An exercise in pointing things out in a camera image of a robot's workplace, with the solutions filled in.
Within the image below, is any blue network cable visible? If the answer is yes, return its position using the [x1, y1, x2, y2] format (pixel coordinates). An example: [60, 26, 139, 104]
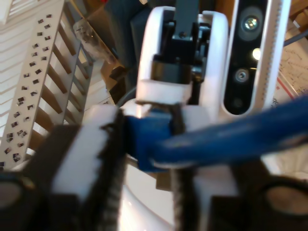
[126, 95, 308, 174]

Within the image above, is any white card red stripe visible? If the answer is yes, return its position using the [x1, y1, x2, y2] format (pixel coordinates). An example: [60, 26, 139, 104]
[270, 77, 298, 111]

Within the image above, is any thin grey-blue cable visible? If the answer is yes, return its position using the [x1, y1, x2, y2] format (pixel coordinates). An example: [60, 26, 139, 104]
[283, 30, 308, 47]

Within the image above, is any gripper camera bar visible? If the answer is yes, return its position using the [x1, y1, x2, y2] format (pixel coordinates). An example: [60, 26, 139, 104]
[222, 0, 293, 116]

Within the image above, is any white perforated shelf rack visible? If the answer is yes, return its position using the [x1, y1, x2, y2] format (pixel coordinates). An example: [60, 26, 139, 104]
[0, 12, 109, 171]

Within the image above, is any clear plastic tube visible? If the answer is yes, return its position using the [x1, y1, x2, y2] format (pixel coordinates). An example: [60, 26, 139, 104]
[71, 20, 119, 65]

